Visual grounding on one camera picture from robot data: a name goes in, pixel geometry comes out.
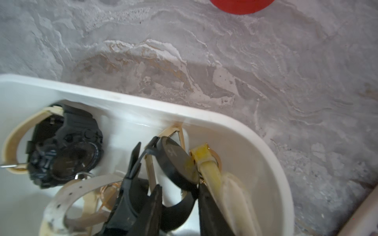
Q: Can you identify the white storage box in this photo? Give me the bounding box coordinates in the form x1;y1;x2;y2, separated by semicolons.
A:
1;74;294;236

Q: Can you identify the small cream watch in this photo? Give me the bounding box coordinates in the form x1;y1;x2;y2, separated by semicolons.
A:
190;143;262;236

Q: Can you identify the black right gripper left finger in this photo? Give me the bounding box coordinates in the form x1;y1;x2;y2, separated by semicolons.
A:
127;185;162;236

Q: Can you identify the rose gold small watch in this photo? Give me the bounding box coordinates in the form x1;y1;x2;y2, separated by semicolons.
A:
39;174;123;236

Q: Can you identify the gold beige watch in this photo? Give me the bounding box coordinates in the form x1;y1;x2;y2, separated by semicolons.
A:
144;125;187;193

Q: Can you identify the red pen cup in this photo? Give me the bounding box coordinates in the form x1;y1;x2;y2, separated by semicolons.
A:
210;0;274;15

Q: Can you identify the black watch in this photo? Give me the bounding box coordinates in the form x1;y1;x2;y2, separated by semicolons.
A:
26;103;103;189

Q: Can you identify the cream band watch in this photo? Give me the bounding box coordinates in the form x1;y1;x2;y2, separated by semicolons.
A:
2;105;64;175

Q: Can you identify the black square smartwatch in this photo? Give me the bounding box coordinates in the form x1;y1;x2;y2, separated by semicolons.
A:
97;135;201;236

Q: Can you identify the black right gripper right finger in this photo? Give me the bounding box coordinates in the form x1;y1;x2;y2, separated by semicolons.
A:
198;183;235;236

